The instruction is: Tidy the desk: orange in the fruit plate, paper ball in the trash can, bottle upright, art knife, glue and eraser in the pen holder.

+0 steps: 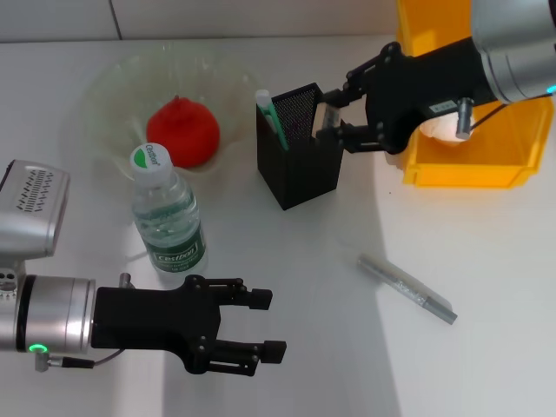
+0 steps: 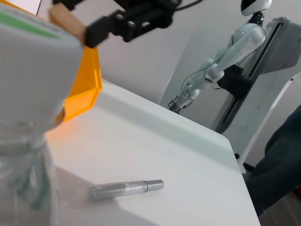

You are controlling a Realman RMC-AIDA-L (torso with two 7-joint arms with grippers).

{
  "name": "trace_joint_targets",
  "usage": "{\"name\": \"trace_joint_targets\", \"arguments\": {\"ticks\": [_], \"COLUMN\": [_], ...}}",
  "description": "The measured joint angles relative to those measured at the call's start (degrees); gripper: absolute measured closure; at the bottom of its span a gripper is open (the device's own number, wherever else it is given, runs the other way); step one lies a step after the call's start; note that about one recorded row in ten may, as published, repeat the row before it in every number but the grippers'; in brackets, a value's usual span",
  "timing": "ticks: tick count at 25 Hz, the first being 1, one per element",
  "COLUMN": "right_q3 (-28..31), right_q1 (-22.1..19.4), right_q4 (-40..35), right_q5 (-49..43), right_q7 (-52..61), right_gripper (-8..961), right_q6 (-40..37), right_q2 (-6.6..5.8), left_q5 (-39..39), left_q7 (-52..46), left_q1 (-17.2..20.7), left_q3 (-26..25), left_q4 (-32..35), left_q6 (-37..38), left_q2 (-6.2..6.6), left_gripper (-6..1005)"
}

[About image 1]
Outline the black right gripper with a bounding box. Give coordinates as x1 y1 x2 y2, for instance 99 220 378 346
315 36 493 156

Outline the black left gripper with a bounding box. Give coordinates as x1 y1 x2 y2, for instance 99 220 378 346
91 275 288 377

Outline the mint green utility knife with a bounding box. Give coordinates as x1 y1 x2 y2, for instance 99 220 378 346
255 89 290 152

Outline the white paper ball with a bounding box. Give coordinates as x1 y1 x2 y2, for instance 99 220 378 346
419 110 477 147

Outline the clear water bottle green label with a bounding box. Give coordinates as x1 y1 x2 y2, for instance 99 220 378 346
129 142 209 275

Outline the red-orange round fruit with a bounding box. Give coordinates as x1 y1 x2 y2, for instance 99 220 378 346
146 95 221 170

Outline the black mesh pen holder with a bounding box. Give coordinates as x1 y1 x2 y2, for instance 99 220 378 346
255 82 345 212

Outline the silver glitter pen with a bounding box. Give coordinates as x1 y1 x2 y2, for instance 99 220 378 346
356 254 459 326

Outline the clear wavy glass fruit plate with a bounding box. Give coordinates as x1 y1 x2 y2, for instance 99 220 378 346
60 45 265 182

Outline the yellow plastic bin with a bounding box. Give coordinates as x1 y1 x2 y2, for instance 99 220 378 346
388 0 555 189

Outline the right arm cable with connector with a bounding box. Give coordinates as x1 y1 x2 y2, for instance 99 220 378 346
455 90 556 141

